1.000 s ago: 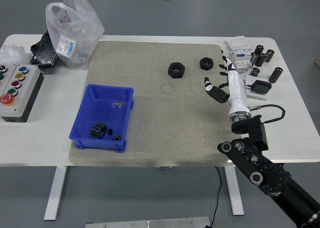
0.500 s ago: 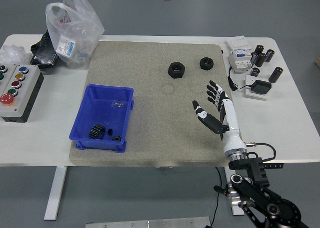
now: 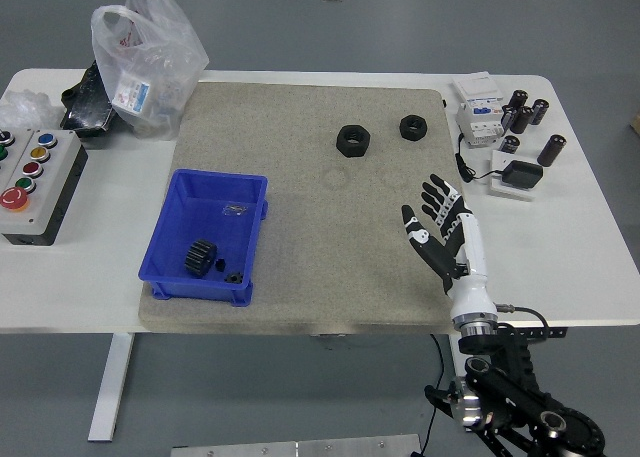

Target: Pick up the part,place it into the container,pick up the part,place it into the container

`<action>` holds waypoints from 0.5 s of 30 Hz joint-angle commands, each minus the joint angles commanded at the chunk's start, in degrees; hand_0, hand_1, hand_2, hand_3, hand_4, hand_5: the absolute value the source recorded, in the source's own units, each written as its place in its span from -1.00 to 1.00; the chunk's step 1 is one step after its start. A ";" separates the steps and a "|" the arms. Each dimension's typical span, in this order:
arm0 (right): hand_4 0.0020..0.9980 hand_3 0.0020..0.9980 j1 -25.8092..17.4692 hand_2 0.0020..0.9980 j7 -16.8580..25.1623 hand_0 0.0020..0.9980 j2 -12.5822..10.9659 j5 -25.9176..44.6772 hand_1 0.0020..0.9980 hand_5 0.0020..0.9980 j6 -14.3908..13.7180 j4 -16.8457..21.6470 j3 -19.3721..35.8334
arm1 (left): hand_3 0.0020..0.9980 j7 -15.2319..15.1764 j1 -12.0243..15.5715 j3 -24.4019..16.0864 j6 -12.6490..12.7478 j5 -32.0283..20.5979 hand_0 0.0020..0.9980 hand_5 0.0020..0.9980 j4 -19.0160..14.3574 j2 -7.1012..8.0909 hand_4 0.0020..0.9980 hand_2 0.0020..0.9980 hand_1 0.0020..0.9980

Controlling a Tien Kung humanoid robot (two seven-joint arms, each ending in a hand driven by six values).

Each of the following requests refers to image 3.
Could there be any large black cylindrical capacitor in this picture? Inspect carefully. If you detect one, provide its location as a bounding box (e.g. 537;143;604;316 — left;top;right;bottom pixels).
537;133;568;168

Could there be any black power adapter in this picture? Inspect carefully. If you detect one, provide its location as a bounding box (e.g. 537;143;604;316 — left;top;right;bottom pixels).
502;160;545;188

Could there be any grey-brown mat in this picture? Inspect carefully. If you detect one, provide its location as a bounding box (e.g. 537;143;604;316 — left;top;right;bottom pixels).
138;81;481;336

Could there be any black plastic case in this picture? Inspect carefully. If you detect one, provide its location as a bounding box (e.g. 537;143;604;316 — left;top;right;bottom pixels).
59;60;119;139

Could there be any black adapter cord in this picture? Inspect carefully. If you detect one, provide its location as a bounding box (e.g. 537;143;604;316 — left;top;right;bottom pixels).
454;133;506;183

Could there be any large black gear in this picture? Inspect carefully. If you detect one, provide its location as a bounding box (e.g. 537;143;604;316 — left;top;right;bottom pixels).
184;238;219;280

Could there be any blue plastic bin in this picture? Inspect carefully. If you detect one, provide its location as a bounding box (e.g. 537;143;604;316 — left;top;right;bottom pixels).
138;169;269;308

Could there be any crumpled clear plastic wrap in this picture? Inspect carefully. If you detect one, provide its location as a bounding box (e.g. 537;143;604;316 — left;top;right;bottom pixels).
0;89;54;131

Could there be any white flat plate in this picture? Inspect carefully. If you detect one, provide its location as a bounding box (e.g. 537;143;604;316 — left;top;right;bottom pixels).
487;149;539;201

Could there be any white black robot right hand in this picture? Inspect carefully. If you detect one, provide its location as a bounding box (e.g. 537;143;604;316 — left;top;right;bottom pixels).
400;173;500;329

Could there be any small black hex nut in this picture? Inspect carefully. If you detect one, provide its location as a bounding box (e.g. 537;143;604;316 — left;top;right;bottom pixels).
398;114;429;141

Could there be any white blue small carton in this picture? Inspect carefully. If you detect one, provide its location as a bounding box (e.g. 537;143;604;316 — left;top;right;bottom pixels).
112;74;153;116

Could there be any clear plastic bag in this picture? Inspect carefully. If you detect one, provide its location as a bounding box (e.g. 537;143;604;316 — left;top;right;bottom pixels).
90;0;210;141

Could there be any white circuit breaker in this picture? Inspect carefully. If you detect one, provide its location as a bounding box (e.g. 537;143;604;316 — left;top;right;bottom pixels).
452;71;505;150

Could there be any grey push-button control box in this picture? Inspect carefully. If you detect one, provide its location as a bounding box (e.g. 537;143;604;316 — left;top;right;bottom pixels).
0;129;89;247

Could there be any silver metal plate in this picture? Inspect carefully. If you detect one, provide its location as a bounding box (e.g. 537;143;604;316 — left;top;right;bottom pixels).
170;433;424;457

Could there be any large black hex nut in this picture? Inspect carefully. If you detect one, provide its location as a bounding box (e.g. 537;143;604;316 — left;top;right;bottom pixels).
335;123;372;157

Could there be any black hanging cable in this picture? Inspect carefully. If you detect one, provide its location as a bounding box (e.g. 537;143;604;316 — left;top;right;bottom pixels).
418;332;447;454

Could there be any grey button box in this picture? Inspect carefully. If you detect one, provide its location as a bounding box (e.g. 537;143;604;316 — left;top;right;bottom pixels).
0;128;32;179

